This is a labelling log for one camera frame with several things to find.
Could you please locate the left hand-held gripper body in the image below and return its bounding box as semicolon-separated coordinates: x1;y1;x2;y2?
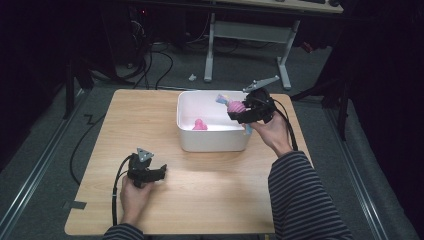
126;147;156;189

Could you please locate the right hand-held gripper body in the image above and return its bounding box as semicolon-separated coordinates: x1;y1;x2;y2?
242;74;281;125

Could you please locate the pink ball rope toy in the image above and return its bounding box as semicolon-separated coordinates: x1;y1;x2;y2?
215;93;254;136

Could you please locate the white plastic bin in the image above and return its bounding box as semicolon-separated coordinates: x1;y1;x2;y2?
176;90;258;153

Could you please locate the pink bone toy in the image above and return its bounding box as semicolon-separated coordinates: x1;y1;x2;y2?
191;118;209;131

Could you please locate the person's right hand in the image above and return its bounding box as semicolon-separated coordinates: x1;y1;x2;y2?
245;111;295;158

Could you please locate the person's left hand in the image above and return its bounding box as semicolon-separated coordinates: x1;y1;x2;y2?
119;175;155;227

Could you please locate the grey tape piece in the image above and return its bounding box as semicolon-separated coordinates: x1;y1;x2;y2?
62;200;88;211

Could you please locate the desk with white legs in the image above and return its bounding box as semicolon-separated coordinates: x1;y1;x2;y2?
203;0;345;91

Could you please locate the black metal stand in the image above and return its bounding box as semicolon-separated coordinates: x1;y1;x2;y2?
62;54;95;120
289;74;353;142

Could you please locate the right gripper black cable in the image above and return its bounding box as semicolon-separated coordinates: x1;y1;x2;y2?
271;97;299;152

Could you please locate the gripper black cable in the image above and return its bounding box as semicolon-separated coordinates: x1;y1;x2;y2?
271;97;299;152
111;154;135;228

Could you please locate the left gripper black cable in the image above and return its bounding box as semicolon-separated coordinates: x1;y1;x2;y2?
111;154;135;228

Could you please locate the black floor cable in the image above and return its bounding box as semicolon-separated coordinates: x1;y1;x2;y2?
69;113;107;186

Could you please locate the metal floor rail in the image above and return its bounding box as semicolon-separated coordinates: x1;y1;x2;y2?
323;105;390;240
0;89;92;233

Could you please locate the bundle of black cables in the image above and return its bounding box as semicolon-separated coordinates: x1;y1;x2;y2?
123;41;175;91

